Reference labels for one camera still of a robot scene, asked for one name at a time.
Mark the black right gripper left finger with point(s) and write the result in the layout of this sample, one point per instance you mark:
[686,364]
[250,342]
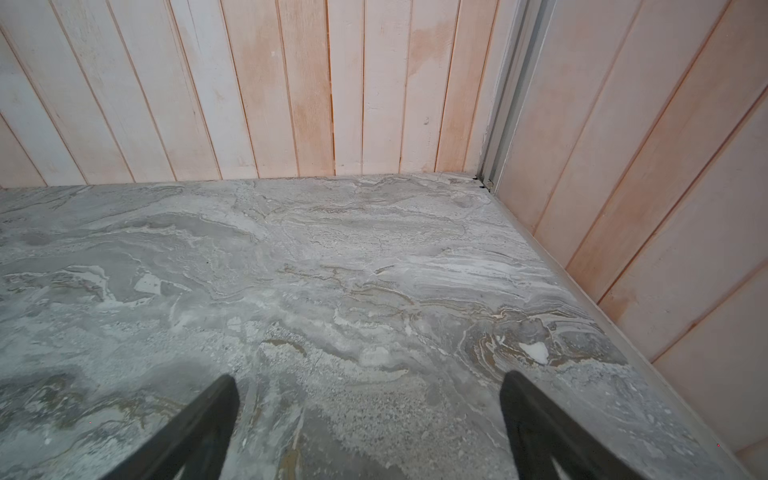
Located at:
[194,444]

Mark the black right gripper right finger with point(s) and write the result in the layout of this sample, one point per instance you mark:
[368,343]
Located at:
[547,443]

